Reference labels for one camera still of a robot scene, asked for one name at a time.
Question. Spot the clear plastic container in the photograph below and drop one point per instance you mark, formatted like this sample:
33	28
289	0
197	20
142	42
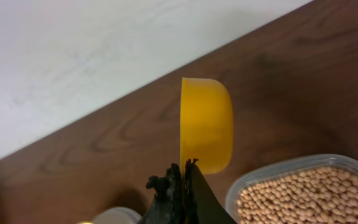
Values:
288	167

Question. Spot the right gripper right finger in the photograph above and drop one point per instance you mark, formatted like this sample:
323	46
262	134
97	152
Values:
202	206

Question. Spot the white digital kitchen scale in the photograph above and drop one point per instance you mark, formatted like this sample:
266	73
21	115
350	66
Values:
116	215

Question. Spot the soybeans in container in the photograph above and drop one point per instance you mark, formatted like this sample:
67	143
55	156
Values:
320	195

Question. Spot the yellow measuring scoop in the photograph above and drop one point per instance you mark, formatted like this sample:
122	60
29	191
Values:
206	124

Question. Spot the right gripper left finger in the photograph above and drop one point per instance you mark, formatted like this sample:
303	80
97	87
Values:
167	206

